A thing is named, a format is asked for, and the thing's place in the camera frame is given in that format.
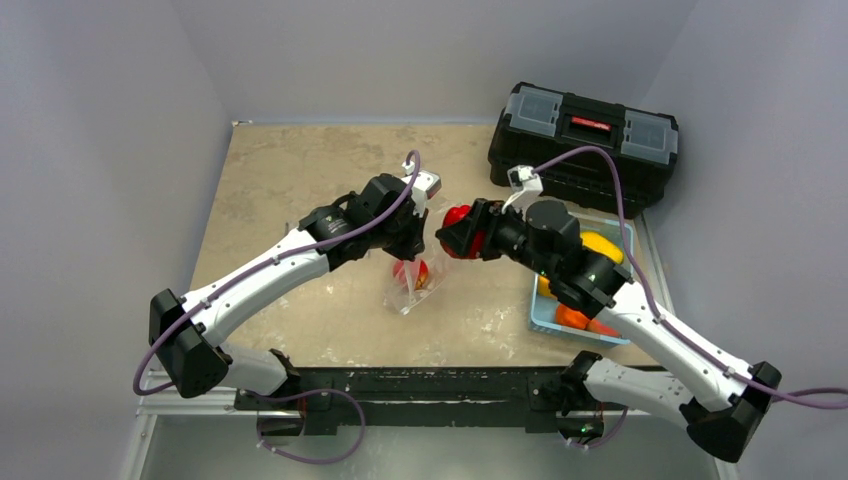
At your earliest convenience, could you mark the red bell pepper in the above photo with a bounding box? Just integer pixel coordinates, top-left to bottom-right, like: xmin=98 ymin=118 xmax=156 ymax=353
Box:
xmin=436 ymin=201 xmax=486 ymax=260

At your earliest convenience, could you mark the clear zip top bag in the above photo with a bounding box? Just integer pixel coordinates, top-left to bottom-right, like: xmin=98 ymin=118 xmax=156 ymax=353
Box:
xmin=383 ymin=199 xmax=454 ymax=315

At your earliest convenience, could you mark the yellow bell pepper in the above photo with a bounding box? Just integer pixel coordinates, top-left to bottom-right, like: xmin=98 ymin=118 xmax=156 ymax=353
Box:
xmin=536 ymin=231 xmax=625 ymax=299

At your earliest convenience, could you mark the orange mini pumpkin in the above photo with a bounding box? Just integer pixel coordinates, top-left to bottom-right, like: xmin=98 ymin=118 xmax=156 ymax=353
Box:
xmin=554 ymin=304 xmax=590 ymax=330

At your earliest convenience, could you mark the red apple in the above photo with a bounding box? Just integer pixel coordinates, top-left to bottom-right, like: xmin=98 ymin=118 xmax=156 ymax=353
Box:
xmin=392 ymin=260 xmax=430 ymax=291

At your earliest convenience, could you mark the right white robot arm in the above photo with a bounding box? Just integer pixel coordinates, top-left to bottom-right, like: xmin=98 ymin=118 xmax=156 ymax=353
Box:
xmin=436 ymin=199 xmax=782 ymax=463

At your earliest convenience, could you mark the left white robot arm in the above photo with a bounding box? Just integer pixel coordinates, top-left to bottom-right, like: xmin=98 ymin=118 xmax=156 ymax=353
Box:
xmin=149 ymin=171 xmax=441 ymax=409

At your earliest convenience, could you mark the light blue plastic basket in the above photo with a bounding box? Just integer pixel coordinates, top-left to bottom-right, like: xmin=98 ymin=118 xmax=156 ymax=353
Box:
xmin=528 ymin=213 xmax=636 ymax=348

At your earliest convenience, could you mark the black toolbox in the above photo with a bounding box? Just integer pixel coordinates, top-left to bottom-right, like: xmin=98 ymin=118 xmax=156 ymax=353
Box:
xmin=487 ymin=82 xmax=679 ymax=219

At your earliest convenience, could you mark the peach fruit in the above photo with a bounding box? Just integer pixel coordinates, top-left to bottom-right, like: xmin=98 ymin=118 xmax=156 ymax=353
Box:
xmin=585 ymin=319 xmax=622 ymax=338

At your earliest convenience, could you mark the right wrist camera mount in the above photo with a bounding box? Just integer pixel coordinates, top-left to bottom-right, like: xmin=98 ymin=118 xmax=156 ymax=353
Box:
xmin=501 ymin=165 xmax=543 ymax=214

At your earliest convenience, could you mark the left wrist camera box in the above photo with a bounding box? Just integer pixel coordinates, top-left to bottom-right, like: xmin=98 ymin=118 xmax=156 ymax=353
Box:
xmin=402 ymin=166 xmax=442 ymax=217

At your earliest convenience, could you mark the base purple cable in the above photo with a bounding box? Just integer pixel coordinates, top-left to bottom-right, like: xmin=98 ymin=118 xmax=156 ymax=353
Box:
xmin=255 ymin=386 xmax=369 ymax=466

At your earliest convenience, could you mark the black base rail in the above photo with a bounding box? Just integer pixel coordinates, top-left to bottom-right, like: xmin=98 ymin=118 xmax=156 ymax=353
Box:
xmin=235 ymin=366 xmax=622 ymax=440

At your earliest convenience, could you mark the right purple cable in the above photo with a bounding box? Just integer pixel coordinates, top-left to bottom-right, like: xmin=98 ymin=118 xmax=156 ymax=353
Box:
xmin=529 ymin=145 xmax=848 ymax=410

